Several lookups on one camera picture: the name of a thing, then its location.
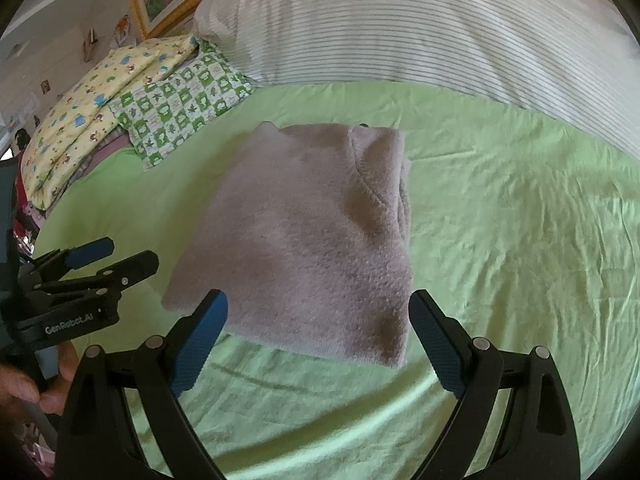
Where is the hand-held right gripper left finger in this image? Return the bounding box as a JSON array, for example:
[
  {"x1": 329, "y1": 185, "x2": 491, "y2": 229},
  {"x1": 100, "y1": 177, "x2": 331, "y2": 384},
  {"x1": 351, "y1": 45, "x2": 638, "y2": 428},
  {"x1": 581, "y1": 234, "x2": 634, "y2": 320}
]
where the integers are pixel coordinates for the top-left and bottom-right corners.
[{"x1": 59, "y1": 289, "x2": 230, "y2": 480}]

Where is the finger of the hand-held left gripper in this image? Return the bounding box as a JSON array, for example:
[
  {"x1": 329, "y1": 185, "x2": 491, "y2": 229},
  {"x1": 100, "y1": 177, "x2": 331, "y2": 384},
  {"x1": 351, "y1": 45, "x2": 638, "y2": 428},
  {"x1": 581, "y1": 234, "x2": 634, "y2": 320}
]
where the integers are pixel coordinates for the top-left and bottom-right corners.
[
  {"x1": 29, "y1": 238, "x2": 116, "y2": 283},
  {"x1": 37, "y1": 250, "x2": 161, "y2": 297}
]

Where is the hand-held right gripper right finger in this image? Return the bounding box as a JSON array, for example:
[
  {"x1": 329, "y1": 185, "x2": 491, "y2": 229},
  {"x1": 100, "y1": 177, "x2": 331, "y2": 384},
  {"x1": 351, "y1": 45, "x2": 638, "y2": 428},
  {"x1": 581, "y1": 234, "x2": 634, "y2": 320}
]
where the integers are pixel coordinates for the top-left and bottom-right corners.
[{"x1": 409, "y1": 289, "x2": 582, "y2": 480}]

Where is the pink fleece garment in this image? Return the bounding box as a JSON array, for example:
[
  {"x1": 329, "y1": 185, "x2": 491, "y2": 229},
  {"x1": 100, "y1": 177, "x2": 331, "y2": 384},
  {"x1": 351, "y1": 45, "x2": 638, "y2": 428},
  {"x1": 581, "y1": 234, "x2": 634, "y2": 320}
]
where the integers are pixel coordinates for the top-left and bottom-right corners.
[{"x1": 161, "y1": 121, "x2": 415, "y2": 370}]

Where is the person's left hand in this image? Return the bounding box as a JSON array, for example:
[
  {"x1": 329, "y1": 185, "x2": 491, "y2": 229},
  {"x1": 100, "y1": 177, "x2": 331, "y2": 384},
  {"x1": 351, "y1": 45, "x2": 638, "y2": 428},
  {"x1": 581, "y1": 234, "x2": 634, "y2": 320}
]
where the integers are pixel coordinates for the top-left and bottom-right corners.
[{"x1": 0, "y1": 342, "x2": 81, "y2": 417}]

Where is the pink folded blanket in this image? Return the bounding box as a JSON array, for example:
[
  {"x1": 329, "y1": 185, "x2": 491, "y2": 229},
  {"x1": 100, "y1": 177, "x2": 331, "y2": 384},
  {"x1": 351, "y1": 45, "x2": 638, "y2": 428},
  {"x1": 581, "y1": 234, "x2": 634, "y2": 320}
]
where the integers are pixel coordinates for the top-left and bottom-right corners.
[{"x1": 70, "y1": 127, "x2": 137, "y2": 183}]

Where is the light green bed sheet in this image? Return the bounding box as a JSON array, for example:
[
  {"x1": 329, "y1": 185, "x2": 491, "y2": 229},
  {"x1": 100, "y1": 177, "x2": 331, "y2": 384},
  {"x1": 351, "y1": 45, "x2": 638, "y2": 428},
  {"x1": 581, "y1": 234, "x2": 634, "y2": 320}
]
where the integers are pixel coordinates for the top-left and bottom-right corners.
[{"x1": 35, "y1": 82, "x2": 640, "y2": 480}]

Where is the pink floral cloth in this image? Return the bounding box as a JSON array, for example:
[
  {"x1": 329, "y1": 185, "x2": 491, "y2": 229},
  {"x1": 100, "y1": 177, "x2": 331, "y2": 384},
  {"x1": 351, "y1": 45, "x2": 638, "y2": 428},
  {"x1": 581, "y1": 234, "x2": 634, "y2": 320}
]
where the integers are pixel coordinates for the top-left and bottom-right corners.
[{"x1": 12, "y1": 417, "x2": 57, "y2": 478}]

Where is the yellow cartoon print pillow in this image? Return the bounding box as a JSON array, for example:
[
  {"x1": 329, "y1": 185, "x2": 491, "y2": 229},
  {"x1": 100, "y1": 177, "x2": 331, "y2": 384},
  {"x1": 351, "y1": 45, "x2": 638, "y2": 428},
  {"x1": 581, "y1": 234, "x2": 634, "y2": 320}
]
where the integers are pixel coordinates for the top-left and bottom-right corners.
[{"x1": 20, "y1": 34, "x2": 200, "y2": 211}]

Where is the green and white patterned pillow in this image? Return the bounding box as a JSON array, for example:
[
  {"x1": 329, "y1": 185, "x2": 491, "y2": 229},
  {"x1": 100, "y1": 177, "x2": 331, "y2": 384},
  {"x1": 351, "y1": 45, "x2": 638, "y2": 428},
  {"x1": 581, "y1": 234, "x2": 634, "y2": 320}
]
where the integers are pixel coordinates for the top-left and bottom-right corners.
[{"x1": 107, "y1": 42, "x2": 255, "y2": 172}]

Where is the white striped pillow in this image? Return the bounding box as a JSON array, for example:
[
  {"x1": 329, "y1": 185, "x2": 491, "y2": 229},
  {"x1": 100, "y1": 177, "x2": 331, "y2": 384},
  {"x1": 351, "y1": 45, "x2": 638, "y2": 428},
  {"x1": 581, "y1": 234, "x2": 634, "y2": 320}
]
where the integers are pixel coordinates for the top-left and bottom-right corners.
[{"x1": 192, "y1": 0, "x2": 640, "y2": 153}]

